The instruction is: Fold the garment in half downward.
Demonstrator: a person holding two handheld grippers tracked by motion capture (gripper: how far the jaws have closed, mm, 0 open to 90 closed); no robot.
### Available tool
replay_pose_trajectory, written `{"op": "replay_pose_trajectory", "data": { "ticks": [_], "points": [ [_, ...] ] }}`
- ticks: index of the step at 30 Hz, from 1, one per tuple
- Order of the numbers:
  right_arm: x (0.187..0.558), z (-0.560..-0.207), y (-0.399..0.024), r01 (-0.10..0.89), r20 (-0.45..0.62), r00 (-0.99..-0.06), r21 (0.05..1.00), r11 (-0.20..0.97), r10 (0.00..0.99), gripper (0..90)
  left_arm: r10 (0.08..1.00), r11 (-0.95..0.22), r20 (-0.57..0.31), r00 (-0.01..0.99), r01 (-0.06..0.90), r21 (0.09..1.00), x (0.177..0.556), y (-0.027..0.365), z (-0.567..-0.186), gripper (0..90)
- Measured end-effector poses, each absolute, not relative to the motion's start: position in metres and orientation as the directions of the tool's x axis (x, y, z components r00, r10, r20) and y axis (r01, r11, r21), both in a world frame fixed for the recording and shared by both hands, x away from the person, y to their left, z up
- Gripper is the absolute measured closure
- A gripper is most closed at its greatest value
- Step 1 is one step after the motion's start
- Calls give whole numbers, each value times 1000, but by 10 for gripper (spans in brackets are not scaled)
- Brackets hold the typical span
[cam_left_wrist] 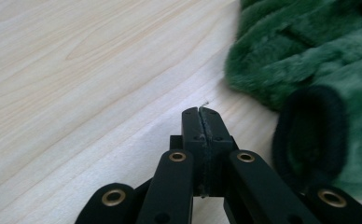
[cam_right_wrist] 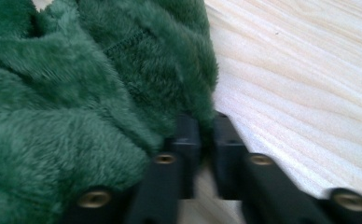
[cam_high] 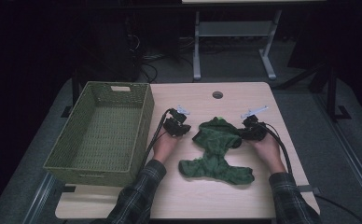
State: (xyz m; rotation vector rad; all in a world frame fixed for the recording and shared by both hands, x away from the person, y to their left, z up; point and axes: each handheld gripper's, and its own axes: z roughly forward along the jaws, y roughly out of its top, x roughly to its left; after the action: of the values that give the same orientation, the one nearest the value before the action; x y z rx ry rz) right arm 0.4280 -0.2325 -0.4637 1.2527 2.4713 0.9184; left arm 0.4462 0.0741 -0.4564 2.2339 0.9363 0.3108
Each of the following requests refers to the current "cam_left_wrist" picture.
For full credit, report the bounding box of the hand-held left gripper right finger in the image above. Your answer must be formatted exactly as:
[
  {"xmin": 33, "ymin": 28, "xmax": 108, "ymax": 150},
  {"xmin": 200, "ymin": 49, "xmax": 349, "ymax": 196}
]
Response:
[{"xmin": 199, "ymin": 105, "xmax": 240, "ymax": 198}]

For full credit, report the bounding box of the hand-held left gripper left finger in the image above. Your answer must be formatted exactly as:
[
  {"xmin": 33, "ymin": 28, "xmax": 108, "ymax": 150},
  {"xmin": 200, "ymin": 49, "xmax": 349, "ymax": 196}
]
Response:
[{"xmin": 169, "ymin": 106, "xmax": 209, "ymax": 198}]

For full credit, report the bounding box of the green fluffy garment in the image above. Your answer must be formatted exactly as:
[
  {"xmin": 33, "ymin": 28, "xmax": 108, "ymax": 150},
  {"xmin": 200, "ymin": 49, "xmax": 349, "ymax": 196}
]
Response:
[{"xmin": 224, "ymin": 0, "xmax": 362, "ymax": 202}]

